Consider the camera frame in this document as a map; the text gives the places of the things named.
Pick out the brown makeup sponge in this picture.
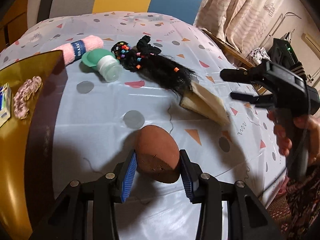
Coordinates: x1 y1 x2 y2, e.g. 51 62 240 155
135 125 180 184

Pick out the beige cloth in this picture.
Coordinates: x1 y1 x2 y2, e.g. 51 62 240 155
180 81 229 126

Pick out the green silicone travel bottle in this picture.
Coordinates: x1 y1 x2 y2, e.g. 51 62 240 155
81 48 123 82

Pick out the black braided hair extension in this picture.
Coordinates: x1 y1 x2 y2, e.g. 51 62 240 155
111 41 196 96

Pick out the pink satin scrunchie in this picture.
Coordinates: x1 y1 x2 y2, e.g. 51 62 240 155
14 76 42 120

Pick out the patterned sleeve forearm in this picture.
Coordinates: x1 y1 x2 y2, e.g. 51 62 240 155
286 165 319 239

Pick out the person's right hand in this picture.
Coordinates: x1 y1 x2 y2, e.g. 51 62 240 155
267 110 320 167

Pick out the wooden side table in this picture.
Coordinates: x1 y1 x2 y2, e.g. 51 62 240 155
202 28 268 95

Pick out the patterned plastic tablecloth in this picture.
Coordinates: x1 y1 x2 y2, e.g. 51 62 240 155
0 11 288 240

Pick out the gold metal tray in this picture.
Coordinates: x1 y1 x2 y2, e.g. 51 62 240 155
1 50 68 239

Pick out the beige patterned curtain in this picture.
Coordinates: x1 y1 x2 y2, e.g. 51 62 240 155
194 0 284 55

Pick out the pink rolled towel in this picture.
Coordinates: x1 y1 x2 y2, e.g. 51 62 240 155
53 35 104 65

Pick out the blue tissue pack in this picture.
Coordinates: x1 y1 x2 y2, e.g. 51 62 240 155
0 83 11 126

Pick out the orange wooden cabinet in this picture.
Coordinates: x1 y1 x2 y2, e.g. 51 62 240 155
0 0 28 51

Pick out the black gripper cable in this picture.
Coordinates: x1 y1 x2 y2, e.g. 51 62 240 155
285 114 311 181

